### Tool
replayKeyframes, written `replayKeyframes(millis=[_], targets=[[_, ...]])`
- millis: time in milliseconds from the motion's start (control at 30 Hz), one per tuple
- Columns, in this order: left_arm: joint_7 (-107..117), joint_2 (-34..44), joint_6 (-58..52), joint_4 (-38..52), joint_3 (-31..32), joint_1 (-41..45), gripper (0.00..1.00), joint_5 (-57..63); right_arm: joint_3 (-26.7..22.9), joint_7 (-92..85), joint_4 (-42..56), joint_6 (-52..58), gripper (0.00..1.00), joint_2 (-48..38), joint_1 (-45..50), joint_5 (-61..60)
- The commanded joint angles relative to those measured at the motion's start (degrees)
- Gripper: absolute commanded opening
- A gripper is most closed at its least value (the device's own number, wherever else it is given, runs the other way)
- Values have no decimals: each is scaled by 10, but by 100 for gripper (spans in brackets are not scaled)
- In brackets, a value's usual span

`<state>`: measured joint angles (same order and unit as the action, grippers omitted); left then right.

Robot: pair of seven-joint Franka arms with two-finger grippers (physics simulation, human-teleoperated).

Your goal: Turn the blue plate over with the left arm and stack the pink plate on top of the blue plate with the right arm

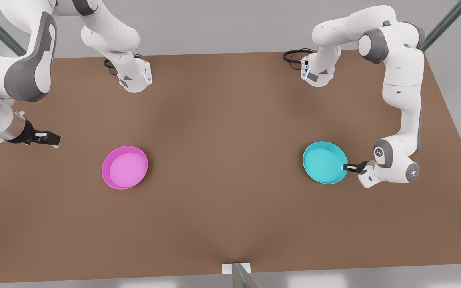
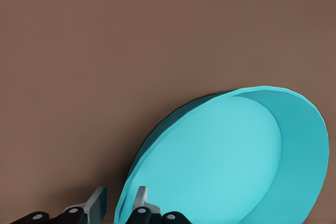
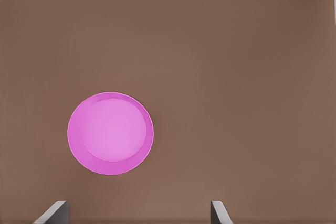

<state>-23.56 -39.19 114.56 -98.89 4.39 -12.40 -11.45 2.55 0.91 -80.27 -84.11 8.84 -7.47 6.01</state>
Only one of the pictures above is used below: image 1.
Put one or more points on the white frame post foot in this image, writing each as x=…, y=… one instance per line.
x=226, y=268

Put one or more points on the pink plate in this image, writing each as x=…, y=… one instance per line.
x=125, y=168

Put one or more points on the blue plate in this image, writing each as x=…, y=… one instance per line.
x=322, y=163

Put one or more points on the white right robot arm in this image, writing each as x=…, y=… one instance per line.
x=106, y=38

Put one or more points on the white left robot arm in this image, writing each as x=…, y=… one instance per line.
x=402, y=84

